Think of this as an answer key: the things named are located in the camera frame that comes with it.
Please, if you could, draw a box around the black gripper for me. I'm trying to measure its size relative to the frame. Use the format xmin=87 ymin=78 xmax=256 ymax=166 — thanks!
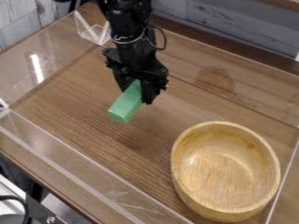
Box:
xmin=103 ymin=34 xmax=168 ymax=105

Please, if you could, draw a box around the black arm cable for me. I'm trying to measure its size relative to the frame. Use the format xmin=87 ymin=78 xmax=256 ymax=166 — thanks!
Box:
xmin=144 ymin=24 xmax=168 ymax=51

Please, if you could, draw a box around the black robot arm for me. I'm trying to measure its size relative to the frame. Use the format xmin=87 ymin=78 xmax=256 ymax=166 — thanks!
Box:
xmin=97 ymin=0 xmax=168 ymax=104

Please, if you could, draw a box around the green rectangular block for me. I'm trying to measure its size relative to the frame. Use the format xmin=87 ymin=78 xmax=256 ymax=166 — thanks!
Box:
xmin=107 ymin=80 xmax=143 ymax=123

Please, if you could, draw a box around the clear acrylic corner bracket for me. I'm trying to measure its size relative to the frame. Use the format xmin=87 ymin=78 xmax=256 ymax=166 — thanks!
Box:
xmin=73 ymin=10 xmax=111 ymax=46

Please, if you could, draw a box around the clear acrylic tray wall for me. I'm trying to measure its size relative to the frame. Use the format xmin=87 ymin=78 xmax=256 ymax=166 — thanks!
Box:
xmin=0 ymin=17 xmax=299 ymax=224

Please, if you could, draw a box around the brown wooden bowl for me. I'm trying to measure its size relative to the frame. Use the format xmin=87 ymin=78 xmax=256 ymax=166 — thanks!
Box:
xmin=171 ymin=121 xmax=281 ymax=223

